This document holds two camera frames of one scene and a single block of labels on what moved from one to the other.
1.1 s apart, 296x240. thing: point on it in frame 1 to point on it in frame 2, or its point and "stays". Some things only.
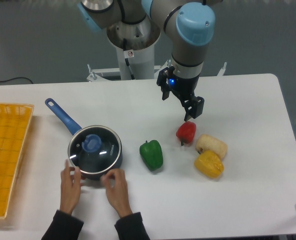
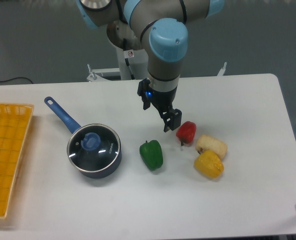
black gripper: [184, 88] to [163, 100]
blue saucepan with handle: [94, 149] stays
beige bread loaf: [205, 142] stays
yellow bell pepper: [208, 163] stays
